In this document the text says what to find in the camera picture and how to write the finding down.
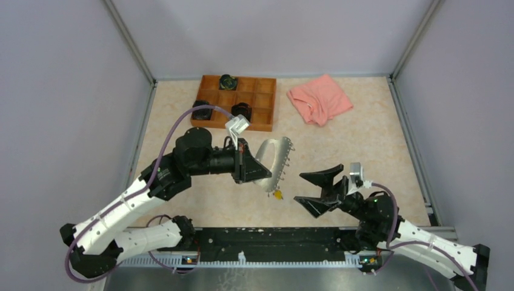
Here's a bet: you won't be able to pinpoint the black rolled belt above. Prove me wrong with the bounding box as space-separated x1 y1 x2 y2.
191 100 213 121
231 102 252 122
218 74 238 90

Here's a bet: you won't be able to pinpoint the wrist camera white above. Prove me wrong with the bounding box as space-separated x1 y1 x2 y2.
347 162 372 195
225 115 250 139

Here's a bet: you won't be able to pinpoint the pink folded cloth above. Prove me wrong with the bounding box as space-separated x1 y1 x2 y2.
287 74 353 127

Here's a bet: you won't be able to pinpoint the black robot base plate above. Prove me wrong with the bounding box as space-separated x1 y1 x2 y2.
161 227 378 263

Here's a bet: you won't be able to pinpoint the white slotted cable duct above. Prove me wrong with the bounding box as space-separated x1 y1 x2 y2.
120 252 362 269

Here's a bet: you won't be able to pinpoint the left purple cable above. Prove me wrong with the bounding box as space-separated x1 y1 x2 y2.
65 105 235 284

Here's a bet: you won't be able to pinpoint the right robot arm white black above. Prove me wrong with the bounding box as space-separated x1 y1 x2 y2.
294 162 490 290

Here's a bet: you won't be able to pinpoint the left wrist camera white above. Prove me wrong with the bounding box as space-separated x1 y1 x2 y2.
225 115 250 139

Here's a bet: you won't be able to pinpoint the aluminium frame rails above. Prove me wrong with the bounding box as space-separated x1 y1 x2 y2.
102 1 459 257

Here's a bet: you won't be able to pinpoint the metal key holder plate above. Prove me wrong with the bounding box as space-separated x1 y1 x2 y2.
254 136 295 195

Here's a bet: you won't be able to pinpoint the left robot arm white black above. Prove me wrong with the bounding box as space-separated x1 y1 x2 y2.
60 127 272 283

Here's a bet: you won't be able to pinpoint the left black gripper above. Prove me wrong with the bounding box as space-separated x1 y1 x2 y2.
189 137 272 184

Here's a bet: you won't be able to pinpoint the orange wooden compartment tray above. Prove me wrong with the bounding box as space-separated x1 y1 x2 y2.
194 75 277 132

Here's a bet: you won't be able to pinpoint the black rolled belt top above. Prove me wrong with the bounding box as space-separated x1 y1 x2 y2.
218 74 238 90

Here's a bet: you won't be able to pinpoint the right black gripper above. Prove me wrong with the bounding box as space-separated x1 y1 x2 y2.
294 164 370 222

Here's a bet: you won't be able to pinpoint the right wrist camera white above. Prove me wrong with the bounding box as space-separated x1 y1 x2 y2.
347 162 372 195

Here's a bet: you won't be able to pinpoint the black rolled belt left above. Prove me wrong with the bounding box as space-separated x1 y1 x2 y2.
191 100 213 121

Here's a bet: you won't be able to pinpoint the black rolled belt middle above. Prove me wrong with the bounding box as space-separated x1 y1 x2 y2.
231 102 252 122

